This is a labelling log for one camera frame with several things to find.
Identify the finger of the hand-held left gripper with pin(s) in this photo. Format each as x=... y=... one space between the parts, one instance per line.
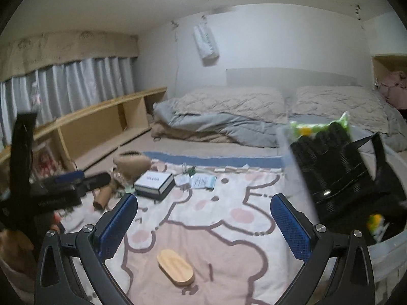
x=68 y=177
x=95 y=181

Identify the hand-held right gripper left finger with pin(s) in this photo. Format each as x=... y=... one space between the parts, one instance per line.
x=117 y=225

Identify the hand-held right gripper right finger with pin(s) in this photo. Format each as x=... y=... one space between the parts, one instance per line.
x=291 y=228

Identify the oval wooden block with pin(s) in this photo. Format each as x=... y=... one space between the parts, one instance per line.
x=175 y=267

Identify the person's left hand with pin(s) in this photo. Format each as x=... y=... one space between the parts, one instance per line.
x=12 y=246

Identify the cardboard tube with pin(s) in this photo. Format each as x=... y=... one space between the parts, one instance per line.
x=103 y=197

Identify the clear jar with red figure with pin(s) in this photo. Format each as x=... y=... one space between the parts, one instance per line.
x=46 y=163

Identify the mint green plastic piece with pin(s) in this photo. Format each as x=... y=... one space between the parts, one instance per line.
x=124 y=190

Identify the tan fuzzy plush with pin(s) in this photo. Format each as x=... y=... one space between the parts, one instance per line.
x=132 y=163

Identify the long wooden shelf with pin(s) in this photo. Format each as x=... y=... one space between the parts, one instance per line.
x=95 y=124

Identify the white and black box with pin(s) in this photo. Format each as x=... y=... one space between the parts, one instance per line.
x=154 y=181

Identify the black ribbed object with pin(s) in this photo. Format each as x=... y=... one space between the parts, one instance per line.
x=330 y=171

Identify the bear print blanket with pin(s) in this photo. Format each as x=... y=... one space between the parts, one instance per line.
x=222 y=244

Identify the small white box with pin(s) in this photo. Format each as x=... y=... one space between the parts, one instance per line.
x=182 y=180

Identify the yellow green toy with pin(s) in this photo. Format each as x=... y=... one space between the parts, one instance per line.
x=376 y=224

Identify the grey curtain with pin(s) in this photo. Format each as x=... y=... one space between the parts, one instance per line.
x=63 y=82

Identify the paper leaflet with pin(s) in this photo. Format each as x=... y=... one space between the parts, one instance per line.
x=203 y=181

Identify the green and white packet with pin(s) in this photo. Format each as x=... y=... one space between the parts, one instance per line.
x=318 y=127

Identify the blue sheet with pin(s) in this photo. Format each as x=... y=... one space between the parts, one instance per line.
x=206 y=159

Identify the black bag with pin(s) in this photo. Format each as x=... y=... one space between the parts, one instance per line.
x=384 y=171

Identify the grey duvet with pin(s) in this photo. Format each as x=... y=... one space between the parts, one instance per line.
x=222 y=130

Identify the beige curtain valance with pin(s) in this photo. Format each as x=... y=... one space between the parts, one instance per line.
x=63 y=49

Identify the beige quilted pillow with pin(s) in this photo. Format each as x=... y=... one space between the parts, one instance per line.
x=337 y=104
x=229 y=101

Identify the grey headboard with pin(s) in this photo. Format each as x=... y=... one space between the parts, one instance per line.
x=286 y=76

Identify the hanging white bag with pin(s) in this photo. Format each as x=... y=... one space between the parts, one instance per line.
x=206 y=43

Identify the pink plush toy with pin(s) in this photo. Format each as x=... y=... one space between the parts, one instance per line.
x=396 y=85

